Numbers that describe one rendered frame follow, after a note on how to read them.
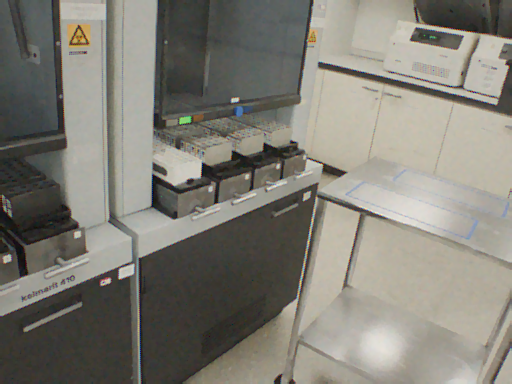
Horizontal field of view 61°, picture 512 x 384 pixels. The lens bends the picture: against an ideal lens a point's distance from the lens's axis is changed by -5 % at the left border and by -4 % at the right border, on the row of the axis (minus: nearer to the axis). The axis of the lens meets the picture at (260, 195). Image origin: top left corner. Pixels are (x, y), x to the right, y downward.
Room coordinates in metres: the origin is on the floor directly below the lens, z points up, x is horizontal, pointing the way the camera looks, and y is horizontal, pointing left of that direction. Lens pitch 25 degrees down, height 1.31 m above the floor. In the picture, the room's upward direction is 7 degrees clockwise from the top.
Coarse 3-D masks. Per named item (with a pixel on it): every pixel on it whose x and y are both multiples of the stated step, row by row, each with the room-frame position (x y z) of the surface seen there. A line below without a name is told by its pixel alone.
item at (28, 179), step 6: (36, 174) 0.89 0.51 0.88; (42, 174) 0.90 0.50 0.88; (6, 180) 0.84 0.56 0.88; (12, 180) 0.85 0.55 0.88; (18, 180) 0.85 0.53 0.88; (24, 180) 0.86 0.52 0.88; (30, 180) 0.87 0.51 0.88; (36, 180) 0.88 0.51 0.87; (42, 180) 0.89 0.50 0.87; (0, 186) 0.81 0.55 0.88; (6, 186) 0.82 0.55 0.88; (12, 186) 0.83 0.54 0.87; (0, 192) 0.81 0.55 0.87; (0, 198) 0.81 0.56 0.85; (0, 204) 0.81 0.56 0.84
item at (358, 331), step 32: (384, 160) 1.50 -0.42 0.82; (320, 192) 1.14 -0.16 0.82; (352, 192) 1.17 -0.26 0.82; (384, 192) 1.20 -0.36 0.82; (416, 192) 1.23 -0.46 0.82; (448, 192) 1.27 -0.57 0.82; (480, 192) 1.31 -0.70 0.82; (320, 224) 1.14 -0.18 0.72; (416, 224) 1.01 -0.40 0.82; (448, 224) 1.04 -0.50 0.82; (480, 224) 1.06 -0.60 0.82; (352, 256) 1.50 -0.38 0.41; (480, 256) 0.91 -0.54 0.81; (352, 288) 1.48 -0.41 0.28; (320, 320) 1.26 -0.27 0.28; (352, 320) 1.28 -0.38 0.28; (384, 320) 1.30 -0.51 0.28; (416, 320) 1.32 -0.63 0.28; (288, 352) 1.15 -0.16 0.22; (320, 352) 1.11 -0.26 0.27; (352, 352) 1.11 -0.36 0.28; (384, 352) 1.13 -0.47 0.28; (416, 352) 1.15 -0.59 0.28; (448, 352) 1.16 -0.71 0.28; (480, 352) 1.18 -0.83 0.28
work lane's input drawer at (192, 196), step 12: (156, 180) 1.10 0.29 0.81; (192, 180) 1.11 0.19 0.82; (204, 180) 1.13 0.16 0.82; (156, 192) 1.09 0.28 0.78; (168, 192) 1.06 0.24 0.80; (180, 192) 1.05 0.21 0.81; (192, 192) 1.07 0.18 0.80; (204, 192) 1.11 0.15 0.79; (168, 204) 1.06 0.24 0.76; (180, 204) 1.04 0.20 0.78; (192, 204) 1.07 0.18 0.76; (204, 204) 1.11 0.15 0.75; (180, 216) 1.04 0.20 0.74; (192, 216) 1.03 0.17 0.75; (204, 216) 1.05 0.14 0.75
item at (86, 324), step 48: (96, 0) 0.95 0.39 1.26; (96, 48) 0.95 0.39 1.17; (96, 96) 0.95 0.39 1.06; (96, 144) 0.94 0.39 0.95; (96, 192) 0.94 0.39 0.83; (96, 240) 0.88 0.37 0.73; (0, 288) 0.67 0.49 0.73; (96, 288) 0.83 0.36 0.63; (0, 336) 0.65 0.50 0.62; (48, 336) 0.73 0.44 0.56; (96, 336) 0.83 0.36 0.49
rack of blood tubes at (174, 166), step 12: (156, 144) 1.23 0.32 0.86; (156, 156) 1.14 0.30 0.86; (168, 156) 1.15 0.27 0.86; (180, 156) 1.17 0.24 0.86; (192, 156) 1.17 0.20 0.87; (156, 168) 1.19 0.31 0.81; (168, 168) 1.08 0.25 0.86; (180, 168) 1.08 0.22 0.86; (192, 168) 1.12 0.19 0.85; (168, 180) 1.08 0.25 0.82; (180, 180) 1.09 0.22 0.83
